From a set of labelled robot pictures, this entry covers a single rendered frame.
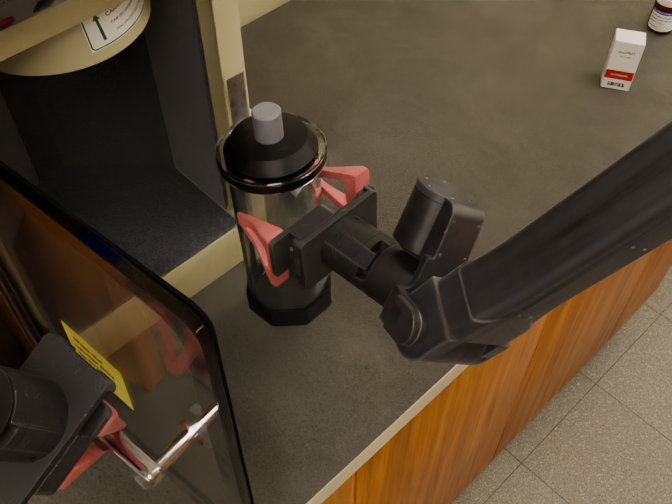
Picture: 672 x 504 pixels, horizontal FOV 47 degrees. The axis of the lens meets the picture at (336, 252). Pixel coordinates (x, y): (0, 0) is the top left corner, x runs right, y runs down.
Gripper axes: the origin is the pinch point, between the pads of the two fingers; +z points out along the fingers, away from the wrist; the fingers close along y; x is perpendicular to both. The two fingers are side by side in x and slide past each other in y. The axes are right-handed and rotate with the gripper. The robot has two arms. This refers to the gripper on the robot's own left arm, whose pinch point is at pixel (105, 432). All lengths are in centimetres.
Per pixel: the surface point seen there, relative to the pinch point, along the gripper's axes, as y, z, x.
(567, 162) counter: -58, 55, 5
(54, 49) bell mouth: -22.5, -5.1, -23.7
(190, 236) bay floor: -16.4, 27.5, -22.4
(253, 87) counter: -42, 48, -43
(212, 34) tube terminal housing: -34.2, 7.5, -21.6
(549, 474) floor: -21, 142, 22
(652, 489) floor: -32, 147, 42
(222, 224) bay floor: -19.9, 29.2, -20.7
